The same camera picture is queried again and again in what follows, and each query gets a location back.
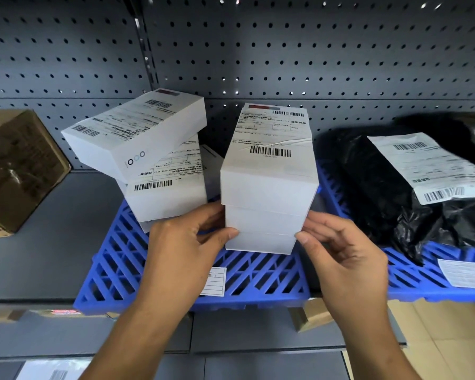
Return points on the person's left hand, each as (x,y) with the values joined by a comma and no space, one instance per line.
(174,265)

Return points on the large white box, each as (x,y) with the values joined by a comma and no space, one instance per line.
(170,201)

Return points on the blue plastic pallet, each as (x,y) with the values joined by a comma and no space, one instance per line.
(115,273)
(411,277)

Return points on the white box red grey label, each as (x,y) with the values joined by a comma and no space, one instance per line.
(265,221)

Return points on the large printed cardboard box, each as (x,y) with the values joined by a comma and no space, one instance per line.
(20,170)

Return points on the brown box red label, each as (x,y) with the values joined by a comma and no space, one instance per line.
(2,315)

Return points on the brown box red striped sticker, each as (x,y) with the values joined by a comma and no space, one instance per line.
(63,312)

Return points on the person's right hand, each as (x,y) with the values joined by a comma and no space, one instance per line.
(352,273)

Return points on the plain white box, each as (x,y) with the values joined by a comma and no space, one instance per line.
(142,126)
(269,185)

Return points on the brown cardboard box white label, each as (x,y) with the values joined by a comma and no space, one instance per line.
(310,314)

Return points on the grey metal shelving unit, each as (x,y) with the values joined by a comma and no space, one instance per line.
(261,55)

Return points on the person's right forearm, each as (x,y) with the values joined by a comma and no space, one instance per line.
(376,352)

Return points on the white paper label card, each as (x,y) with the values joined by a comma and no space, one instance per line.
(215,282)
(467,275)

